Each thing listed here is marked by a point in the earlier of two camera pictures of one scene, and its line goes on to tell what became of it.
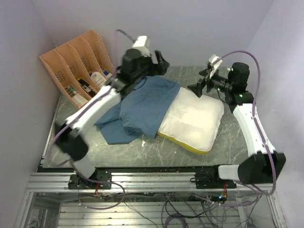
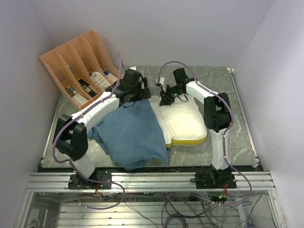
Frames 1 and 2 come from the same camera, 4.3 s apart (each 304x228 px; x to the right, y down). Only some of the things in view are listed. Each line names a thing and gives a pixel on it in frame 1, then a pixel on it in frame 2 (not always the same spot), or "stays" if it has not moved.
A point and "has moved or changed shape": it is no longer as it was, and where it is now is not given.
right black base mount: x=212 y=180 stays
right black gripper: x=197 y=88 to x=165 y=100
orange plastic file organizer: x=81 y=67 stays
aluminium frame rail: x=137 y=182 stays
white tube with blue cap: x=107 y=73 stays
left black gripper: x=157 y=70 to x=144 y=93
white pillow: x=194 y=123 has moved or changed shape
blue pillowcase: x=140 y=112 has moved or changed shape
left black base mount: x=101 y=175 stays
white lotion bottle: x=98 y=79 stays
